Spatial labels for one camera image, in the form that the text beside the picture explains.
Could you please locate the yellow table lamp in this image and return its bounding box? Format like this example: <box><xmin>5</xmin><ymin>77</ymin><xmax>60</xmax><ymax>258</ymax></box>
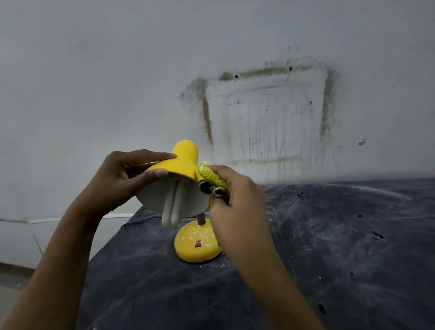
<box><xmin>135</xmin><ymin>140</ymin><xmax>223</xmax><ymax>263</ymax></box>

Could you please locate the white wall cable strip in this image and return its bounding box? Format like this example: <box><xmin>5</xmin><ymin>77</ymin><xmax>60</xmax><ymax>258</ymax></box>
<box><xmin>0</xmin><ymin>213</ymin><xmax>135</xmax><ymax>225</ymax></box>

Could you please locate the person's left forearm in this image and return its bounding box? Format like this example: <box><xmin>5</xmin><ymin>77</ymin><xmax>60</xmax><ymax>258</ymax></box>
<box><xmin>1</xmin><ymin>200</ymin><xmax>103</xmax><ymax>330</ymax></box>

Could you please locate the person's right forearm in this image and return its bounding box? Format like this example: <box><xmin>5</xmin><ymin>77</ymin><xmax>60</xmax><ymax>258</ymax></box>
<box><xmin>234</xmin><ymin>250</ymin><xmax>328</xmax><ymax>330</ymax></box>

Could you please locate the person's left hand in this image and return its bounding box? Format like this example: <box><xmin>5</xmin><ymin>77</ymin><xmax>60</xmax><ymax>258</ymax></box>
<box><xmin>76</xmin><ymin>149</ymin><xmax>177</xmax><ymax>218</ymax></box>

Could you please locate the person's right hand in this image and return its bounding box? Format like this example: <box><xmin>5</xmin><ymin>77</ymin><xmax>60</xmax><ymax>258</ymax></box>
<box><xmin>206</xmin><ymin>165</ymin><xmax>276</xmax><ymax>269</ymax></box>

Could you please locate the black table cover sheet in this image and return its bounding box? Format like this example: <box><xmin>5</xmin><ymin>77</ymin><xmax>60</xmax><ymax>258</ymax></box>
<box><xmin>75</xmin><ymin>179</ymin><xmax>435</xmax><ymax>330</ymax></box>

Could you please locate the yellow and black cleaning cloth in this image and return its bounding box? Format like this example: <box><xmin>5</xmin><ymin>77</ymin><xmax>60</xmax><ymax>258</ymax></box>
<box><xmin>194</xmin><ymin>161</ymin><xmax>230</xmax><ymax>209</ymax></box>

